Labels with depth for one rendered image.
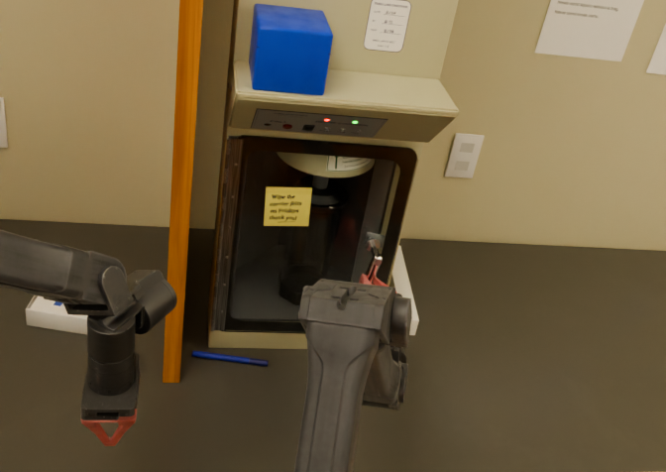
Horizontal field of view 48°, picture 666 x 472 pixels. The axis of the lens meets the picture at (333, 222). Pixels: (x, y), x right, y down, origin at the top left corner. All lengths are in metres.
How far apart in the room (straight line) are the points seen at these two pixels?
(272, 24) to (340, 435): 0.57
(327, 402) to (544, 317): 1.11
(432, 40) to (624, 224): 1.06
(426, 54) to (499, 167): 0.71
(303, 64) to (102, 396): 0.50
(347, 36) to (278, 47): 0.16
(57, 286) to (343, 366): 0.36
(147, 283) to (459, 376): 0.72
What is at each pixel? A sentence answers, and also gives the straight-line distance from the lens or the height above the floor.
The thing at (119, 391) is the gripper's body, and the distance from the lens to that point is 1.02.
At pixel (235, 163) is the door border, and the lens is 1.21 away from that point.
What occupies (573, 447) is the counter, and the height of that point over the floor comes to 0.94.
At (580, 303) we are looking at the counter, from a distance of 1.82.
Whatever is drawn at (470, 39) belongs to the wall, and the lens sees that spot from 1.68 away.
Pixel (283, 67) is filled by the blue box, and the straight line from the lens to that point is 1.04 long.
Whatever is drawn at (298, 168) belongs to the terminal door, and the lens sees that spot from 1.22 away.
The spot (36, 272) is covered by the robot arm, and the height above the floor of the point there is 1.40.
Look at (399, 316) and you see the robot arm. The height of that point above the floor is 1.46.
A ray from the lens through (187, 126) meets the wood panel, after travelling 1.09.
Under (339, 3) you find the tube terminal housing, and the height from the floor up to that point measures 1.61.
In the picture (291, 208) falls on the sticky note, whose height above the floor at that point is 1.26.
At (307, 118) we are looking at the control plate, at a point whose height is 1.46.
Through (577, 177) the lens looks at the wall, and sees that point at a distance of 1.95.
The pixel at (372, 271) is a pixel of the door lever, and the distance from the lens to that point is 1.29.
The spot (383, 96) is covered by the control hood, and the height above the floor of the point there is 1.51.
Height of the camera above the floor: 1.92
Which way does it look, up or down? 32 degrees down
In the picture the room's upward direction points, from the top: 10 degrees clockwise
